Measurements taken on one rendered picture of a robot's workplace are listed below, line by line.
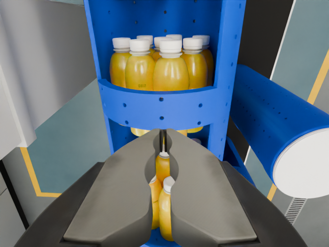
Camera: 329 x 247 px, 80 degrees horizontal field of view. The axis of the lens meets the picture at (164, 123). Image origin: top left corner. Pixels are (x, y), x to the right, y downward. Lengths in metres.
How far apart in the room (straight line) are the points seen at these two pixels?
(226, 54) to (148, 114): 0.16
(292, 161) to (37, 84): 0.75
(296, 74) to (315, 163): 1.16
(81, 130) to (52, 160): 0.49
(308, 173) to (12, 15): 0.89
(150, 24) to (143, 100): 0.29
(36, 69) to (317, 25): 1.70
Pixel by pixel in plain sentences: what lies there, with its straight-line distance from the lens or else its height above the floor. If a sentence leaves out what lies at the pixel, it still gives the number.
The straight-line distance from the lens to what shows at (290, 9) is 1.56.
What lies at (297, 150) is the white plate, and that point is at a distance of 0.71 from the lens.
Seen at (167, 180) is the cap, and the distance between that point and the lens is 0.52.
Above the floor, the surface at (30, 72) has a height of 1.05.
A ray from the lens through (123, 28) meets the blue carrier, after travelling 0.53.
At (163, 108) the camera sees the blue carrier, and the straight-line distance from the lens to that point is 0.31.
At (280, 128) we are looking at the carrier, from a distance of 0.75.
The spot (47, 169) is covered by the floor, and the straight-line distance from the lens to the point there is 2.34.
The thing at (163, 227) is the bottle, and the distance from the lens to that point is 0.61.
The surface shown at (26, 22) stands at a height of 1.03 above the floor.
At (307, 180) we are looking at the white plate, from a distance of 0.81.
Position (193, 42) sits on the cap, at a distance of 0.41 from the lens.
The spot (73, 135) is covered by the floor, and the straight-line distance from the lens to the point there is 1.97.
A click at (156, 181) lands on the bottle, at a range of 0.56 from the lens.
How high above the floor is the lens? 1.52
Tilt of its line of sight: 62 degrees down
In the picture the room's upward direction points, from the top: 179 degrees counter-clockwise
